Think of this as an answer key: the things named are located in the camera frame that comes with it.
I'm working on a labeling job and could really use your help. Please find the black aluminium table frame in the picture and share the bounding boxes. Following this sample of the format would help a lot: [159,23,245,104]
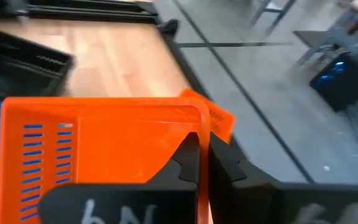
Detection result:
[0,0,279,184]

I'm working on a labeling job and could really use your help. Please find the black bag with blue item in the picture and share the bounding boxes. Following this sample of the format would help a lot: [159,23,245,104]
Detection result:
[308,51,358,113]

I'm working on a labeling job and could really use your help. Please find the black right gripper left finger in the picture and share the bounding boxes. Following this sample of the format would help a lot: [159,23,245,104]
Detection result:
[38,131,201,224]

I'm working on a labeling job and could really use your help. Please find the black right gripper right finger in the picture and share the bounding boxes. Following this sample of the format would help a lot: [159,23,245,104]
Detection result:
[209,132,358,224]

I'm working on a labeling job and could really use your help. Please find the black plastic slotted basket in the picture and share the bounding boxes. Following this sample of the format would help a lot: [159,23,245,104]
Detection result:
[0,24,75,100]

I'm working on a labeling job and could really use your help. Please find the orange plastic slotted basket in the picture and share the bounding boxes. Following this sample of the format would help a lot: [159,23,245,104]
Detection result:
[0,96,211,224]
[178,88,236,144]

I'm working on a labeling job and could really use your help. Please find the grey metal stool legs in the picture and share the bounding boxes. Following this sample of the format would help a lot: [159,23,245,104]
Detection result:
[249,0,297,35]

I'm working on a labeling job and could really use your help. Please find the grey metal chair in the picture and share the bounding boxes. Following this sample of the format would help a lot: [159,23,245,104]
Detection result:
[292,6,358,68]

